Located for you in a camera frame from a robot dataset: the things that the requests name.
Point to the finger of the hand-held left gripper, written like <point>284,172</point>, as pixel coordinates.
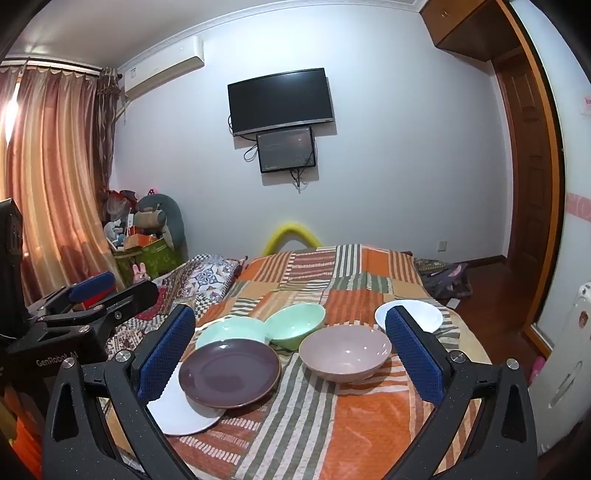
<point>94,285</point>
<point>131,297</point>

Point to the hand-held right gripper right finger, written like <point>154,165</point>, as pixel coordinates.
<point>413,355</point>

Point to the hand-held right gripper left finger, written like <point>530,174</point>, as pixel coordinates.
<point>166,355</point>

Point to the white bowl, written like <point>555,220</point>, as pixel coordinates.
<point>422,314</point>

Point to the white plate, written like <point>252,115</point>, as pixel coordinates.
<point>180,417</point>

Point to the mint green plate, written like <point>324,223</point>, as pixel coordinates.
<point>226,330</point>

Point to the dark purple plate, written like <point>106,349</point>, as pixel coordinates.
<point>231,374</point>

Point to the pink bowl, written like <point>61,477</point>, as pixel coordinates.
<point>344,350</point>

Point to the mint green bowl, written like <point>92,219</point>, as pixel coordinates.
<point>295,323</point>

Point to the pink rabbit toy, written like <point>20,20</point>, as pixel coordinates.
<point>140,273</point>

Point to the pile of toys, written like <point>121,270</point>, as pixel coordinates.
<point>117,217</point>

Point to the blue patterned quilt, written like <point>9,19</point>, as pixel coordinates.
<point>207,277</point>

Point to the dark backpack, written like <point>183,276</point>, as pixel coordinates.
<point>445,279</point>

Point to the grey plush toy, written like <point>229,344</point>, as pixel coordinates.
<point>173,221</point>

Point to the striped patchwork blanket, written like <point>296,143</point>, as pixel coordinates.
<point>360,424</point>

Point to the pink orange curtain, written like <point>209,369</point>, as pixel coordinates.
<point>55,184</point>

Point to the brown patterned curtain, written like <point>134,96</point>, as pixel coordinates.
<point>108,129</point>

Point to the wooden door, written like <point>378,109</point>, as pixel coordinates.
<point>521,184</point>

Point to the small black monitor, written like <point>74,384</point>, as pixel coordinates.
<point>286,150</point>

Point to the white air conditioner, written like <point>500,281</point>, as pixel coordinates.
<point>161,67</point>

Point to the red wardrobe sticker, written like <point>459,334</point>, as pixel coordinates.
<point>587,104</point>

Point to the wooden overhead cabinet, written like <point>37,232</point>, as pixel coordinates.
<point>461,23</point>

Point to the white wall socket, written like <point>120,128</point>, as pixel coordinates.
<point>442,245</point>

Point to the black wall television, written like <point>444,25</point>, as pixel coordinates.
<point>281,101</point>

